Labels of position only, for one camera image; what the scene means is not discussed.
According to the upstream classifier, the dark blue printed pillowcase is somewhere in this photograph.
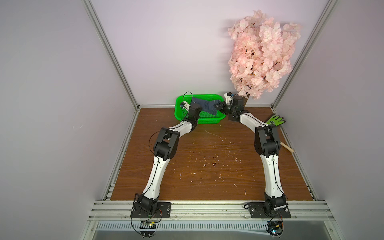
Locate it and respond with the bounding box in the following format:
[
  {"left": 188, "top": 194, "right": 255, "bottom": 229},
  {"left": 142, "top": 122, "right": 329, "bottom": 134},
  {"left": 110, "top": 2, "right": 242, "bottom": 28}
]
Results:
[{"left": 192, "top": 97, "right": 221, "bottom": 116}]

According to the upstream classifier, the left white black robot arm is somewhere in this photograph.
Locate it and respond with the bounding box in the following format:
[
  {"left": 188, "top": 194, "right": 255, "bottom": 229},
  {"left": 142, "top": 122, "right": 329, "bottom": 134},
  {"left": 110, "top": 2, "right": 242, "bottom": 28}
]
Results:
[{"left": 132, "top": 102, "right": 202, "bottom": 217}]

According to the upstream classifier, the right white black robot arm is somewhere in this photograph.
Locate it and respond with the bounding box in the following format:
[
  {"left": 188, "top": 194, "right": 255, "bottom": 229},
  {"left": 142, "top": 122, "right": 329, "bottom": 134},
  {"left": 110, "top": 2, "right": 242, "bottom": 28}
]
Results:
[{"left": 215, "top": 93, "right": 288, "bottom": 217}]

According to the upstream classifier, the green plastic basket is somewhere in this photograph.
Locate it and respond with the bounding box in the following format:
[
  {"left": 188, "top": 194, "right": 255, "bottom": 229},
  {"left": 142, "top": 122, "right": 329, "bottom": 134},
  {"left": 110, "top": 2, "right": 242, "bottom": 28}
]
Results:
[{"left": 175, "top": 94, "right": 225, "bottom": 124}]

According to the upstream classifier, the green work glove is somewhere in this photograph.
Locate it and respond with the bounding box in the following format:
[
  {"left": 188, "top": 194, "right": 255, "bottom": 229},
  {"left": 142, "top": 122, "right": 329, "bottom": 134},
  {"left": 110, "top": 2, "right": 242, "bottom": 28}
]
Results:
[{"left": 266, "top": 115, "right": 286, "bottom": 126}]

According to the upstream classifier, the pink artificial blossom tree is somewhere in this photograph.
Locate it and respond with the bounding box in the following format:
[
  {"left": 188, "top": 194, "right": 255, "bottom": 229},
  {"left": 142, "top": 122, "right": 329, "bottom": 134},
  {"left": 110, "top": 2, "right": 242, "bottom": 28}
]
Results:
[{"left": 228, "top": 10, "right": 302, "bottom": 100}]

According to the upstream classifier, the right controller board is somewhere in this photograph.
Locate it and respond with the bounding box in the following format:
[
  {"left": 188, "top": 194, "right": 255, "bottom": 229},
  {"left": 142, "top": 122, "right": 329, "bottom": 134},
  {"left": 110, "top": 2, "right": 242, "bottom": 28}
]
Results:
[{"left": 267, "top": 221, "right": 284, "bottom": 237}]

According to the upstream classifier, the controller board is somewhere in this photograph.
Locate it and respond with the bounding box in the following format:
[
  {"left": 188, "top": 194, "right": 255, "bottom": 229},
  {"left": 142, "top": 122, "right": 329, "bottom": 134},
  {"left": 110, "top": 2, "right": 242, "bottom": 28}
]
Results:
[
  {"left": 267, "top": 221, "right": 284, "bottom": 237},
  {"left": 139, "top": 221, "right": 158, "bottom": 238}
]

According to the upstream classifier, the left controller board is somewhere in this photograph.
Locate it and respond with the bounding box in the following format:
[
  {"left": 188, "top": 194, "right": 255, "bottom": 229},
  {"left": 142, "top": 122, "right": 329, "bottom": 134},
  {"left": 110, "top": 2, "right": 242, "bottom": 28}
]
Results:
[{"left": 139, "top": 221, "right": 158, "bottom": 238}]

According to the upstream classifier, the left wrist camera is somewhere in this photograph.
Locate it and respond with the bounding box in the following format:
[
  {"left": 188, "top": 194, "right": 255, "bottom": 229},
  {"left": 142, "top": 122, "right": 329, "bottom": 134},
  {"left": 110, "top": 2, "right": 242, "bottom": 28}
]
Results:
[{"left": 180, "top": 101, "right": 190, "bottom": 111}]

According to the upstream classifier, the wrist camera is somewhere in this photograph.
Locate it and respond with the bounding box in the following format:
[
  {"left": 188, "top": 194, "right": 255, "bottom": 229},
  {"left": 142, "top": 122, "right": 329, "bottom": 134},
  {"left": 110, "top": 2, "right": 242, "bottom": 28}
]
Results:
[
  {"left": 180, "top": 101, "right": 190, "bottom": 111},
  {"left": 224, "top": 93, "right": 234, "bottom": 105}
]

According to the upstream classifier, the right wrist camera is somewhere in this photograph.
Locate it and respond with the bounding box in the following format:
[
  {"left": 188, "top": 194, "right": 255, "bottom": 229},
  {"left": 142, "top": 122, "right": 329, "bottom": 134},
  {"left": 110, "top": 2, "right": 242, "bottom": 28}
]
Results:
[{"left": 224, "top": 93, "right": 234, "bottom": 105}]

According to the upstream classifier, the green hand rake wooden handle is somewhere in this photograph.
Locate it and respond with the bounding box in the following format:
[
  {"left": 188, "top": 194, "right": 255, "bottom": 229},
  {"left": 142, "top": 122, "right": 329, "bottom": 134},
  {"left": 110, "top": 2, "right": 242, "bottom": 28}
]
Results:
[{"left": 281, "top": 142, "right": 295, "bottom": 153}]

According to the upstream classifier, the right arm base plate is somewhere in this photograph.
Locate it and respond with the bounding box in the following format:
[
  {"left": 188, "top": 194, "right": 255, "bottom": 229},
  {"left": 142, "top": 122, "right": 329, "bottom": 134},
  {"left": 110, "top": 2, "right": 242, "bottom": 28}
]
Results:
[{"left": 244, "top": 202, "right": 292, "bottom": 219}]

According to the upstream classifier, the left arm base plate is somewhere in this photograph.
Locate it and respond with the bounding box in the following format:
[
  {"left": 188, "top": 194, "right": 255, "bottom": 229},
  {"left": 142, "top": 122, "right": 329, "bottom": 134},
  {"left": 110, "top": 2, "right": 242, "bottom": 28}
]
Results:
[{"left": 130, "top": 202, "right": 172, "bottom": 219}]

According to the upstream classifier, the aluminium front rail frame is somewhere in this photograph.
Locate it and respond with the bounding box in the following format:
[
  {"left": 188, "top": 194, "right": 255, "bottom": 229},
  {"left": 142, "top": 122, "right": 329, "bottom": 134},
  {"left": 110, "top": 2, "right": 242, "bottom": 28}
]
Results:
[{"left": 89, "top": 201, "right": 335, "bottom": 221}]

